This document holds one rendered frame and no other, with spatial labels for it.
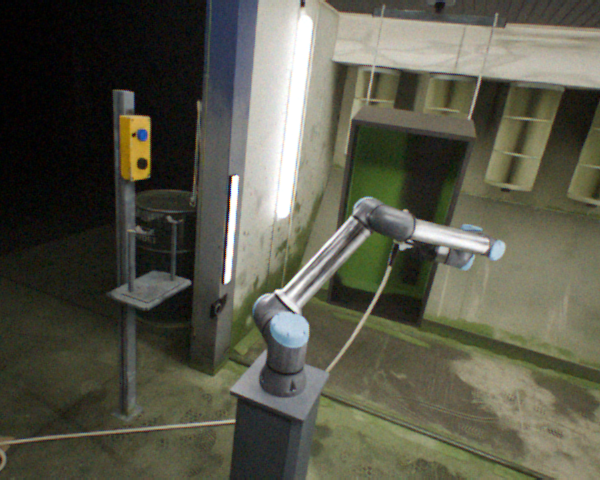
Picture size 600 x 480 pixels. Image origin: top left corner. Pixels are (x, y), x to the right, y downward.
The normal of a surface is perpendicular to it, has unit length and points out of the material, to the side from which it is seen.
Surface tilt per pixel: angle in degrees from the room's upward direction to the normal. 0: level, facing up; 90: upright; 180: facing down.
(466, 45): 90
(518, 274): 57
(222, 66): 90
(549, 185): 90
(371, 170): 102
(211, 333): 90
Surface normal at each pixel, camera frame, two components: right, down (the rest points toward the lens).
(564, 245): -0.25, -0.28
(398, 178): -0.31, 0.47
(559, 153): -0.38, 0.27
